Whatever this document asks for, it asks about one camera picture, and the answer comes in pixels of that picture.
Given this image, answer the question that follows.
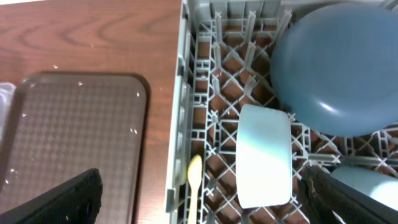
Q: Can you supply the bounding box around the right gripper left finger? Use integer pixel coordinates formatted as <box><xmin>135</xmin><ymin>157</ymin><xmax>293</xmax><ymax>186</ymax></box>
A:
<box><xmin>1</xmin><ymin>168</ymin><xmax>103</xmax><ymax>224</ymax></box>

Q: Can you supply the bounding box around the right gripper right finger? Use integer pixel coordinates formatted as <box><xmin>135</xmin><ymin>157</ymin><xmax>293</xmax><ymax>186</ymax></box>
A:
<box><xmin>297</xmin><ymin>167</ymin><xmax>397</xmax><ymax>224</ymax></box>

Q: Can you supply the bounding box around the light blue cup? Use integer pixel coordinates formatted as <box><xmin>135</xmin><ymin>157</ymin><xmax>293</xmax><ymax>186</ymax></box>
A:
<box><xmin>331</xmin><ymin>166</ymin><xmax>398</xmax><ymax>210</ymax></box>

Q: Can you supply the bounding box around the small bowl with rice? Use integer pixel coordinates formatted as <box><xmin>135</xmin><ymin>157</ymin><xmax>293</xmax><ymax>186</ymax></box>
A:
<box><xmin>236</xmin><ymin>104</ymin><xmax>293</xmax><ymax>209</ymax></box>

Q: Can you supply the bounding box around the pale yellow spoon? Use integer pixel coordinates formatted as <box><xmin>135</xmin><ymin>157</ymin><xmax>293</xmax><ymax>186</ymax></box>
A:
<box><xmin>187</xmin><ymin>155</ymin><xmax>203</xmax><ymax>224</ymax></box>

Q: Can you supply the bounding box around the large blue bowl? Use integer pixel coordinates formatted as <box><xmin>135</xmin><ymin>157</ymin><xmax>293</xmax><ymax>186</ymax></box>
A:
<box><xmin>270</xmin><ymin>2</ymin><xmax>397</xmax><ymax>137</ymax></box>

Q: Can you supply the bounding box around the grey dishwasher rack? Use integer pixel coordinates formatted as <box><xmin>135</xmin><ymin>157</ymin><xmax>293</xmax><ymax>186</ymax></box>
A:
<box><xmin>164</xmin><ymin>0</ymin><xmax>398</xmax><ymax>224</ymax></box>

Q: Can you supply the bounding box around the dark brown serving tray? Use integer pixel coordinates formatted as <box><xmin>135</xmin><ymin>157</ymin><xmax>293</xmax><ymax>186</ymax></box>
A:
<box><xmin>1</xmin><ymin>73</ymin><xmax>147</xmax><ymax>223</ymax></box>

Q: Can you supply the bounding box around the clear plastic bin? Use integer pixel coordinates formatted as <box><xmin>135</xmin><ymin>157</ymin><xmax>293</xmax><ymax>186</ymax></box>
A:
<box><xmin>0</xmin><ymin>82</ymin><xmax>16</xmax><ymax>136</ymax></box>

